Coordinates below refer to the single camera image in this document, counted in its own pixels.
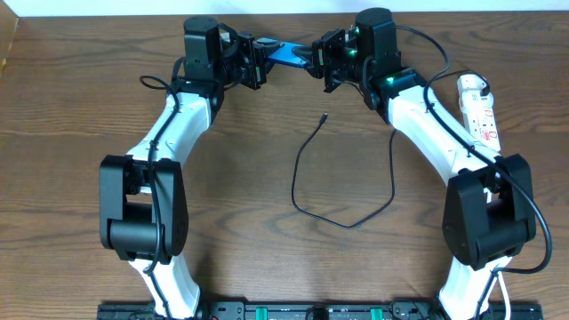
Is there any black USB charging cable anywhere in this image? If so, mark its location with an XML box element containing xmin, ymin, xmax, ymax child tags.
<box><xmin>291</xmin><ymin>69</ymin><xmax>492</xmax><ymax>230</ymax></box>

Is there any white power strip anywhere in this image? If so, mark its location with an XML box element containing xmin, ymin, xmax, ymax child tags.
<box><xmin>457</xmin><ymin>73</ymin><xmax>501</xmax><ymax>152</ymax></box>

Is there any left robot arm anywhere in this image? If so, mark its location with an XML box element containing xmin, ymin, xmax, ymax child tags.
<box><xmin>100</xmin><ymin>15</ymin><xmax>284</xmax><ymax>319</ymax></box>

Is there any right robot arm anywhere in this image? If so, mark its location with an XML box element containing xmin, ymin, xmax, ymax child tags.
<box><xmin>293</xmin><ymin>8</ymin><xmax>543</xmax><ymax>319</ymax></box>

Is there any white USB charger plug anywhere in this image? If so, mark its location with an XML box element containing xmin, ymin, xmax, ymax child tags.
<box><xmin>459</xmin><ymin>89</ymin><xmax>494</xmax><ymax>113</ymax></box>

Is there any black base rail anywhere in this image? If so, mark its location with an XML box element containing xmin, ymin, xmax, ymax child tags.
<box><xmin>95</xmin><ymin>300</ymin><xmax>545</xmax><ymax>320</ymax></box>

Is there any blue Galaxy smartphone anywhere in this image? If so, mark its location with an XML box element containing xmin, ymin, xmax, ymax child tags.
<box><xmin>268</xmin><ymin>42</ymin><xmax>309</xmax><ymax>68</ymax></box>

